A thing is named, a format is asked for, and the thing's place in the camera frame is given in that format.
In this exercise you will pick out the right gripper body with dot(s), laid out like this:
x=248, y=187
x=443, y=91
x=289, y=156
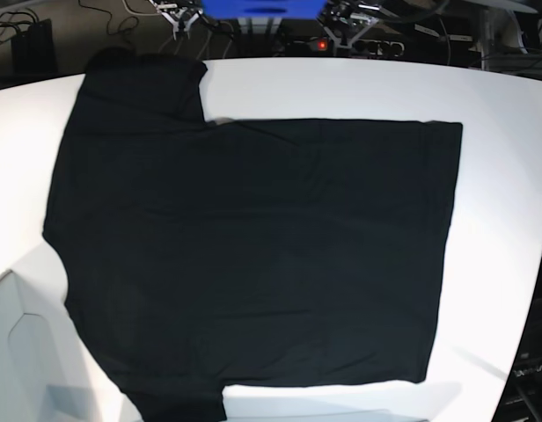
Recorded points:
x=180, y=14

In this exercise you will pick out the black equipment box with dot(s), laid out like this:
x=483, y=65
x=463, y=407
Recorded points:
x=33, y=50

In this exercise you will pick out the blue box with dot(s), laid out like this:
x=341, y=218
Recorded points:
x=297, y=9

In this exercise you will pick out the black power strip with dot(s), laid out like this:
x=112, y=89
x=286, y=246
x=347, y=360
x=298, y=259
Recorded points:
x=381, y=49

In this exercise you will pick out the black T-shirt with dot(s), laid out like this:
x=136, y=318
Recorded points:
x=274, y=253

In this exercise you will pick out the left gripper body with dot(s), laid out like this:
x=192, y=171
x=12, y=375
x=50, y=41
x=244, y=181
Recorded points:
x=346, y=22

